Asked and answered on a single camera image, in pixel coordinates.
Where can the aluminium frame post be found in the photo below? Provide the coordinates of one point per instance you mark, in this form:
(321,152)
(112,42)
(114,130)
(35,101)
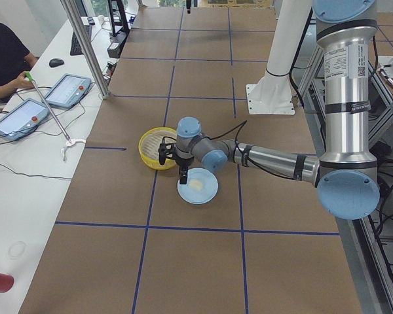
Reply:
(86,46)

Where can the yellow bamboo steamer basket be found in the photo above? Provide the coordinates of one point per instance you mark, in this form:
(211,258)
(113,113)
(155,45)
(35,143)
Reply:
(149,144)

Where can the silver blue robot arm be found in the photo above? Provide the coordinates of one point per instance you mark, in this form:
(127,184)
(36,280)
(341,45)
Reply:
(345,176)

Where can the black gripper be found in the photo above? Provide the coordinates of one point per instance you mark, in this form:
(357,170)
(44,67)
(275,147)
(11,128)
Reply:
(184,161)

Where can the clear tape roll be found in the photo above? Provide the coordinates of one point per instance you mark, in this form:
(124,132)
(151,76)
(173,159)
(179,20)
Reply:
(16,250)

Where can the black computer mouse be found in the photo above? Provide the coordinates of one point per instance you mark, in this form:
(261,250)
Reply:
(55,62)

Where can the pale steamed bun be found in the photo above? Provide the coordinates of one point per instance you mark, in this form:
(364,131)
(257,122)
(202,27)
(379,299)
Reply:
(196,184)

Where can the person in black shirt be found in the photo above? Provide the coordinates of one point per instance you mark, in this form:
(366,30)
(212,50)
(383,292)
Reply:
(15,61)

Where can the green handled reacher grabber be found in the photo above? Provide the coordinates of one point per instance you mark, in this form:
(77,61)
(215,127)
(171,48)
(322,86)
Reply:
(70,142)

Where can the far teach pendant tablet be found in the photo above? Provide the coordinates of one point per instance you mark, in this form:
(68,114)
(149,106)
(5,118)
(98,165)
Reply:
(68,91)

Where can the light blue plate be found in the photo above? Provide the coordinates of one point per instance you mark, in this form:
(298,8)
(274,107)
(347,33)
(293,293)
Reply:
(206,194)

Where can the teach pendant tablet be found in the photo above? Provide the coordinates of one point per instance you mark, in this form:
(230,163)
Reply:
(68,91)
(23,120)

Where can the aluminium side frame rack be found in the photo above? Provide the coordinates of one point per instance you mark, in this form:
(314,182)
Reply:
(369,242)

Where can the black box on table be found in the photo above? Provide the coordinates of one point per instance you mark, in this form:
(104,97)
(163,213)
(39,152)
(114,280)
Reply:
(117,43)

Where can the near teach pendant tablet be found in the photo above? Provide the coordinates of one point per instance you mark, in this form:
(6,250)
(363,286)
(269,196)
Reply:
(23,120)

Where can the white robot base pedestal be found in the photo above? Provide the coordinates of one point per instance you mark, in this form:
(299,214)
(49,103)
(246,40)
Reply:
(272,94)

